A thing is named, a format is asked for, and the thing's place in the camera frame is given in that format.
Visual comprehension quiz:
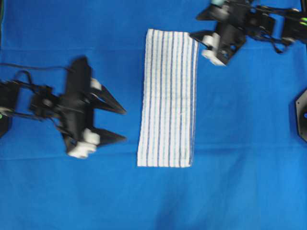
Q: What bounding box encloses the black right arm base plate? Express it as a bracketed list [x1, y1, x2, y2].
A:
[295, 90, 307, 142]

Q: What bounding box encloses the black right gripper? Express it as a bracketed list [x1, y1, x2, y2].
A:
[189, 0, 248, 66]

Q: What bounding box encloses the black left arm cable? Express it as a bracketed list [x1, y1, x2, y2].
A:
[0, 62, 75, 72]

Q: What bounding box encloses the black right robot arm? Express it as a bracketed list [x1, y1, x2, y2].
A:
[189, 0, 307, 66]

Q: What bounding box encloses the green backdrop sheet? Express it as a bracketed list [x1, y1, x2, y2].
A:
[0, 0, 5, 47]

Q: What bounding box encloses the blue striped white towel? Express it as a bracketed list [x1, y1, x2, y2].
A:
[137, 29, 199, 168]

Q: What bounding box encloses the blue table cloth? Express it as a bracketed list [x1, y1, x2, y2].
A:
[0, 0, 307, 230]

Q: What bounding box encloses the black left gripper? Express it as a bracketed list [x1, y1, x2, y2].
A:
[29, 56, 127, 158]

